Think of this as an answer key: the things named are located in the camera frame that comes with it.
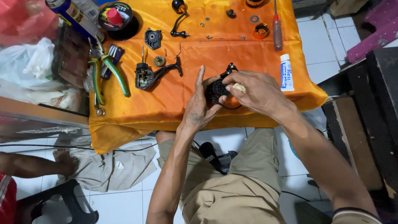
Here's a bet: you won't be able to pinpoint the black fishing reel rotor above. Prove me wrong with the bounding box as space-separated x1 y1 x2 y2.
205 62 242 110

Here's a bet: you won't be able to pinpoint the blue spray can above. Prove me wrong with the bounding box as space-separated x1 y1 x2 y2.
45 0 105 43

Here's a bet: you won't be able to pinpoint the orange satin cloth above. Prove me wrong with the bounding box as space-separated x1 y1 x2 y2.
88 0 329 155

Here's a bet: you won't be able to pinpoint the black fishing line spool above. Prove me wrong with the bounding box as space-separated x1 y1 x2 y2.
98 2 140 41

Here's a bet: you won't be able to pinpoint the person's beige sleeve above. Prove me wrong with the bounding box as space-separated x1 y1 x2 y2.
331 207 383 224

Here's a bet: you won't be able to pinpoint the red plastic bag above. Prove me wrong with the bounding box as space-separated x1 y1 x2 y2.
0 0 60 48

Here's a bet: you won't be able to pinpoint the white plastic bag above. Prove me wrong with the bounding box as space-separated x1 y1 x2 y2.
0 37 56 89

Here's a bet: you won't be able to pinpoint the black sandal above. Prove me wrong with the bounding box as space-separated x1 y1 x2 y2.
199 141 239 175

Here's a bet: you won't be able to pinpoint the glass display cabinet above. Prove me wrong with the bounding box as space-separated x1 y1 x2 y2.
0 96 91 144

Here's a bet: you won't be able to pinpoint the small silver wrench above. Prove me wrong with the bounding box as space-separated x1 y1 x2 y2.
94 93 106 117

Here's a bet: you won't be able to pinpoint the black reel crank handle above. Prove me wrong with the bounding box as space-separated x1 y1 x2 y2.
170 0 191 39

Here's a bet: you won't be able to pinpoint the dark wooden furniture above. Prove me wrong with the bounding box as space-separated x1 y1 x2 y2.
322 47 398 200

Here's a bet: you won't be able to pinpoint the black reel side plate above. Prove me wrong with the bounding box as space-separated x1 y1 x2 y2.
144 28 163 50

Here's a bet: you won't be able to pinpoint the thin bail wire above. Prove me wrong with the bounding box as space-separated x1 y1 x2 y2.
164 42 182 60

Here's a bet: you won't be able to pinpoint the purple patterned cushion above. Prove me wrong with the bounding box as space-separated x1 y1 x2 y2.
346 0 398 65

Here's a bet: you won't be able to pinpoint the person's left hand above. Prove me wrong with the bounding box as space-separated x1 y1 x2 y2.
179 65 228 131

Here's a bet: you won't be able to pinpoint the black cable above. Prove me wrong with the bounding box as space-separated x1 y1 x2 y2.
0 142 158 153

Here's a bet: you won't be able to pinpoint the brown cardboard box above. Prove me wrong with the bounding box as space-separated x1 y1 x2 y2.
329 0 369 17

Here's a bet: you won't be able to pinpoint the clear plastic bottle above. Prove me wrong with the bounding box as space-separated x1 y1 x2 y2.
73 0 101 23

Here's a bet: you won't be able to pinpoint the white grease tube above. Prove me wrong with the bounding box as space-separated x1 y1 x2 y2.
280 54 295 92

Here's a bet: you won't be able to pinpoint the red handled screwdriver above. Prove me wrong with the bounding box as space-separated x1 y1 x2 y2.
272 0 284 52

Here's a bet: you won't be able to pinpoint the purple hex key set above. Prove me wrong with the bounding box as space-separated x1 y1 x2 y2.
100 44 125 81

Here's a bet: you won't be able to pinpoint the black fishing reel body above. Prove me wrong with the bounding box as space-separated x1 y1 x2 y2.
134 46 183 91

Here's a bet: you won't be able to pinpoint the black plastic stool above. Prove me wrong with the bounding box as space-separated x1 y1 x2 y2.
15 179 100 224

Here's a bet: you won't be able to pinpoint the grey cloth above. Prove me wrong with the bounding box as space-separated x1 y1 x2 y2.
55 136 158 193

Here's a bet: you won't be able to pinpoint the red plastic cap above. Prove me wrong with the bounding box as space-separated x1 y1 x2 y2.
105 8 124 26

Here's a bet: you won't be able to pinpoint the green handled pliers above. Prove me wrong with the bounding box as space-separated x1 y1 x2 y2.
88 34 130 106

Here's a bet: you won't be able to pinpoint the person's beige shorts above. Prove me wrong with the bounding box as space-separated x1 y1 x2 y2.
155 128 287 224

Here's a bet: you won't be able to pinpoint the dark brown wooden tray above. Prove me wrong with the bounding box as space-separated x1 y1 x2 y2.
52 23 91 90

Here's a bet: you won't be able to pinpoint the person's right hand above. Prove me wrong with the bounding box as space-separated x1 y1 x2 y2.
222 70 296 117

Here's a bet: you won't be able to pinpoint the orange metal spool ring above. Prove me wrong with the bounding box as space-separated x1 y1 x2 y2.
253 23 270 40

